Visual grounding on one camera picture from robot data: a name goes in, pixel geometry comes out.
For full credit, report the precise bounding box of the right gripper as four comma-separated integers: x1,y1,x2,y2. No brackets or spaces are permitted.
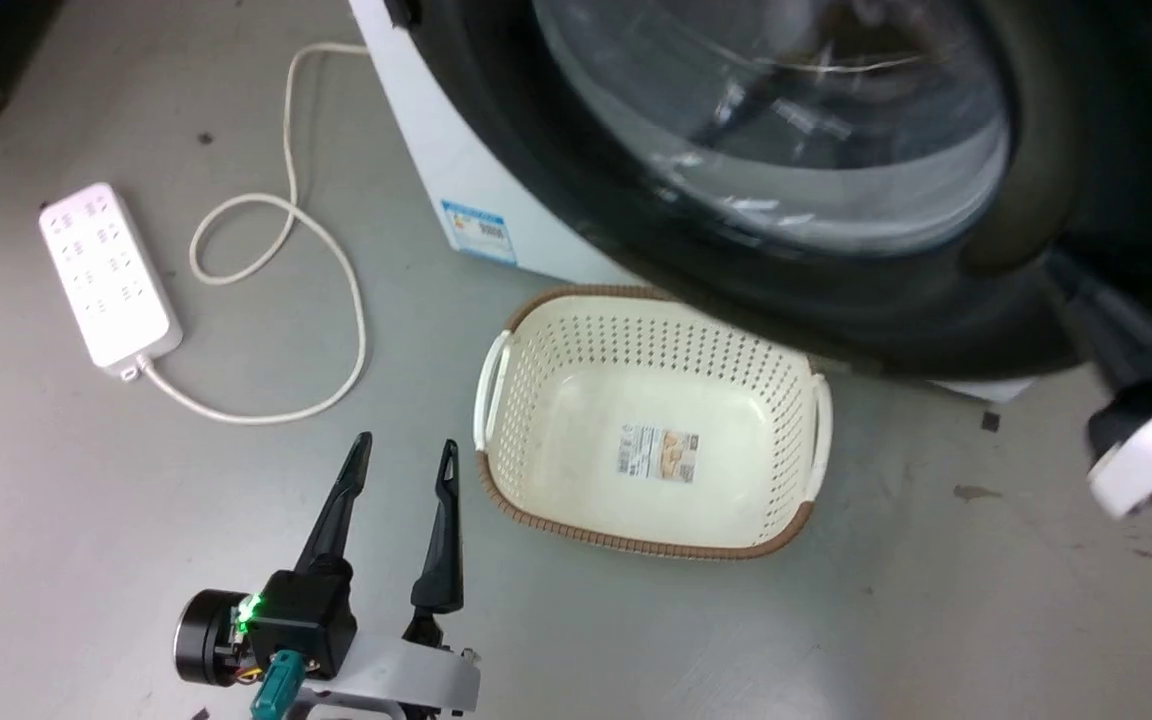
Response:
1039,248,1152,553

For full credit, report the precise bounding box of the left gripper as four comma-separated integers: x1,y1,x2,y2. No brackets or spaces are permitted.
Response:
173,431,483,720

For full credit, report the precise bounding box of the black round washing machine door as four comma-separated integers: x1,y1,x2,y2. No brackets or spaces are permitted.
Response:
388,0,1152,382

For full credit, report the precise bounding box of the white washing machine body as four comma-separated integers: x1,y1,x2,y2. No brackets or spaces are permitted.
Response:
348,0,1037,403

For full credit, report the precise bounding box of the cream perforated laundry basket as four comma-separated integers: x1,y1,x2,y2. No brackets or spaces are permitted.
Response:
473,284,835,560

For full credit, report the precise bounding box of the paper label in basket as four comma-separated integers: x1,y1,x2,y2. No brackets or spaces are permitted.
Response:
617,424,701,485

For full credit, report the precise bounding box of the blue energy label sticker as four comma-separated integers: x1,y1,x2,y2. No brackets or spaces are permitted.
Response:
440,199,520,267

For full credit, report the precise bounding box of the white power strip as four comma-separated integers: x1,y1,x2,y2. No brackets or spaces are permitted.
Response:
38,181,185,382

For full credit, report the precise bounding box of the teal cable connector plug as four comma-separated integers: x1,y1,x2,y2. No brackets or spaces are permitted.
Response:
249,648,309,720

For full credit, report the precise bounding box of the white power strip cable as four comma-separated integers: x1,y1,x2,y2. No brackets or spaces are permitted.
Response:
140,41,371,427

